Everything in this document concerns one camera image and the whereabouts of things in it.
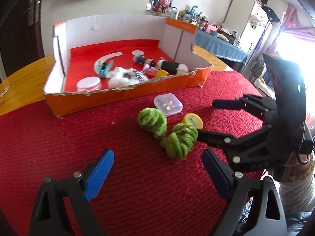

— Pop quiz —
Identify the black white fuzzy roll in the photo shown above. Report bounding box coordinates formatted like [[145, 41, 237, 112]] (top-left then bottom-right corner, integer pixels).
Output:
[[157, 60, 189, 75]]

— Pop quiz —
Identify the white wardrobe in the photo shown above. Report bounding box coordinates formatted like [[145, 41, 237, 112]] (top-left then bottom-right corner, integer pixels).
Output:
[[223, 0, 269, 55]]

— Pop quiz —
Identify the yellow round lid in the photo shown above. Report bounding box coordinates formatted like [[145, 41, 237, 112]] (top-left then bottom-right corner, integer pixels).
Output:
[[181, 113, 203, 129]]

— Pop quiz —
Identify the orange cardboard box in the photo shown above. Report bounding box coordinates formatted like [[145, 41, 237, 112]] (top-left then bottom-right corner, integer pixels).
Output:
[[43, 14, 212, 117]]

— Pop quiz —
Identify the pink plush rabbit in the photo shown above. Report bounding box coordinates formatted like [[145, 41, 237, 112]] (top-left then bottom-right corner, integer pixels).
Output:
[[152, 0, 170, 13]]

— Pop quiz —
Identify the person's right hand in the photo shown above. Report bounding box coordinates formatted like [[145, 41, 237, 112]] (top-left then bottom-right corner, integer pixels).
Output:
[[266, 152, 315, 180]]

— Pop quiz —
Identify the dark brown door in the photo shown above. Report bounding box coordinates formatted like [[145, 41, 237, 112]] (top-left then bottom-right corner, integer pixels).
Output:
[[1, 0, 44, 77]]

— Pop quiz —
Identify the round white pink compact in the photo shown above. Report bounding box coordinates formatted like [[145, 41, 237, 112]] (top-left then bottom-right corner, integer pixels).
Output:
[[76, 76, 101, 92]]

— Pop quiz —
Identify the clear small plastic box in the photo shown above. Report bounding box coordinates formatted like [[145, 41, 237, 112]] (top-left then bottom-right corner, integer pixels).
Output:
[[153, 93, 183, 117]]

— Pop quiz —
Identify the blue covered side table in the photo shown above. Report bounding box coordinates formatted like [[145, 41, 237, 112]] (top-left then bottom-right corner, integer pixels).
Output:
[[195, 30, 247, 66]]

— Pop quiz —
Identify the red knitted table cloth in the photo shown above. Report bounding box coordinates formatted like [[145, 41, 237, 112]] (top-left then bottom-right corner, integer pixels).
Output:
[[0, 70, 265, 236]]

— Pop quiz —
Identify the teal plastic clothes clip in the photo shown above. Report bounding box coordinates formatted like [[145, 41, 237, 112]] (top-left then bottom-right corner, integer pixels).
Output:
[[98, 60, 114, 79]]

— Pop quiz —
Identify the white fluffy plush toy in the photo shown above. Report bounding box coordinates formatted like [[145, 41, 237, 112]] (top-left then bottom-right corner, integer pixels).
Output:
[[107, 67, 148, 89]]

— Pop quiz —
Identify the green yarn ball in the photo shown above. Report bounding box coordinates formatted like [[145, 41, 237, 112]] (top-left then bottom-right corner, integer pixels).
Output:
[[161, 123, 198, 160], [137, 108, 167, 140]]

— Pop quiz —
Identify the small white sticker on table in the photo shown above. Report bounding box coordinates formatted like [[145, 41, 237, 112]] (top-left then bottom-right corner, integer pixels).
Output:
[[0, 86, 10, 98]]

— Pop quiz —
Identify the dark small doll figurine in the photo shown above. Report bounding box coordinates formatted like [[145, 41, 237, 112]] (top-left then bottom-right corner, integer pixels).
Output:
[[133, 55, 156, 67]]

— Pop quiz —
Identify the pink yellow doll figurine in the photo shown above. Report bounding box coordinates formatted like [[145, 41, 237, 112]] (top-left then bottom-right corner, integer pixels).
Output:
[[143, 64, 169, 79]]

